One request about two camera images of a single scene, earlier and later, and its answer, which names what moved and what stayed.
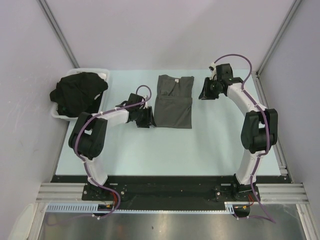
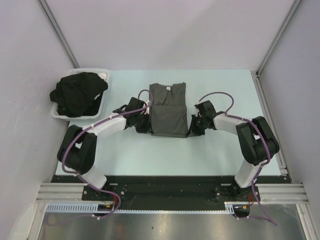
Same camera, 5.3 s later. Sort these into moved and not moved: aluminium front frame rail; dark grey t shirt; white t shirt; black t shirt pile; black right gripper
Moved: black right gripper; dark grey t shirt
Not moved: black t shirt pile; aluminium front frame rail; white t shirt
